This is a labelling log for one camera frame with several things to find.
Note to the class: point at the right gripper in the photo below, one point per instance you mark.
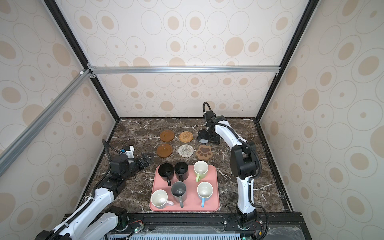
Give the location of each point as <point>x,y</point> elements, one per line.
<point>216,140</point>

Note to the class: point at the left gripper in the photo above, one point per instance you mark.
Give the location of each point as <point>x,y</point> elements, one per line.
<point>145,161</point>

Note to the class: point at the cork paw coaster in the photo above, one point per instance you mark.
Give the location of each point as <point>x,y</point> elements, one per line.
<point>204,153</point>

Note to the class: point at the brown wooden coaster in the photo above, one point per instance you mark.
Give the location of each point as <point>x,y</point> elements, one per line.
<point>167,136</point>
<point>164,150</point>

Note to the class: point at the black mug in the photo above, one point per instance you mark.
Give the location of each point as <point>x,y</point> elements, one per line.
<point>166,172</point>
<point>181,171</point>

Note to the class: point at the woven rattan coaster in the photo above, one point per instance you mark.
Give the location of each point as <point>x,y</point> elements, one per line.
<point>186,137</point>

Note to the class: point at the multicolour woven coaster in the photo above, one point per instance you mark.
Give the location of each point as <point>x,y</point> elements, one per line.
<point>186,151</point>

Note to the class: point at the green mug white inside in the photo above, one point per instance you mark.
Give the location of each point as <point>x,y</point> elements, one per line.
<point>201,169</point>

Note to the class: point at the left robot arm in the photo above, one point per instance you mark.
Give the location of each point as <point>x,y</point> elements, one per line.
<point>96,217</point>

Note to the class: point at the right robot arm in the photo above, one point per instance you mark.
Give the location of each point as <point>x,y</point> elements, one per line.
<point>245,165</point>

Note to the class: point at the grey mug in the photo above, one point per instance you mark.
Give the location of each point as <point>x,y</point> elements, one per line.
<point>179,192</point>

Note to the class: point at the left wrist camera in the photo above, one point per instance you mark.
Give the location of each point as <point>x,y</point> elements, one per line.
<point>129,152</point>

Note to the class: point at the white mug pink handle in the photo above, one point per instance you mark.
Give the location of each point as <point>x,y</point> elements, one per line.
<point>160,200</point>

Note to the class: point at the white mug blue handle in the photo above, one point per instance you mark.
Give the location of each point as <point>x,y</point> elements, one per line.
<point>205,191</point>

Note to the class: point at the horizontal aluminium frame bar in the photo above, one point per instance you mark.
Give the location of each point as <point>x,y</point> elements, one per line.
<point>185,70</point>

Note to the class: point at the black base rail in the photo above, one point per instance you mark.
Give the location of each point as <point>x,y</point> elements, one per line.
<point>210,226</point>

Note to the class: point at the left aluminium frame bar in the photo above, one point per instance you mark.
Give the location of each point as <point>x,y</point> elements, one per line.
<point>14,150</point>

